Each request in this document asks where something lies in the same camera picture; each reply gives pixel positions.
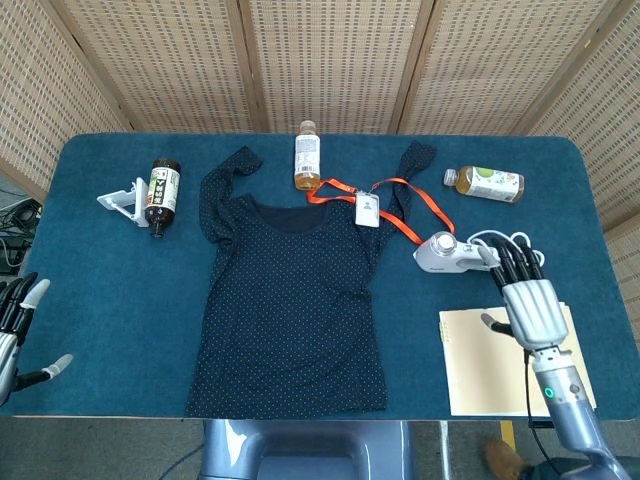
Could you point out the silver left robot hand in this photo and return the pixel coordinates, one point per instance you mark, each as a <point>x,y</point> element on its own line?
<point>7,350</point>

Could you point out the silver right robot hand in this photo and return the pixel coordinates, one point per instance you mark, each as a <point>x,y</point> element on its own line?
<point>535,312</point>

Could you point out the white handheld device with cable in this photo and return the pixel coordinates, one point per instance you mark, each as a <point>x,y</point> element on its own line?
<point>440,255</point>

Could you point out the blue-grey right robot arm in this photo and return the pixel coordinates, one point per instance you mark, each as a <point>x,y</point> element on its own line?
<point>575,415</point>

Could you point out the dark blue dotted shirt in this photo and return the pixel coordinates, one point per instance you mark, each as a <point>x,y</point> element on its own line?
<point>290,300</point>

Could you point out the teal table cloth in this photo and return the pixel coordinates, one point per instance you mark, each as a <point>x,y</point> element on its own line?
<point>100,300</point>

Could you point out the green-label tea bottle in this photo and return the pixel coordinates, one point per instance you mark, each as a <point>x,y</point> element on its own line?
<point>492,182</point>

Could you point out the brown shoe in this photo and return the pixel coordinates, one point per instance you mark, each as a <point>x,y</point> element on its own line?
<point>505,457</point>

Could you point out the white plastic folding stand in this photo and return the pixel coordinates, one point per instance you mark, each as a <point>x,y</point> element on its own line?
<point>120,205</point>

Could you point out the white ID badge holder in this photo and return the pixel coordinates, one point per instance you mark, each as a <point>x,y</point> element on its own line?
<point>366,210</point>

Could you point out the dark brown labelled bottle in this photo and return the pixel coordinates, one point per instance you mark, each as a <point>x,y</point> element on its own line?
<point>164,195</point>

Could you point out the blue-grey robot torso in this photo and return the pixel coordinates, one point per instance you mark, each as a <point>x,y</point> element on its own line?
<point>300,450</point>

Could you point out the white-label tea bottle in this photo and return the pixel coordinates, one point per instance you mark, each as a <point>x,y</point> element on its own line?
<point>307,155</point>

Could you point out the woven bamboo folding screen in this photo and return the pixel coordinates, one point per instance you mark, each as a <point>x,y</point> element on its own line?
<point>330,60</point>

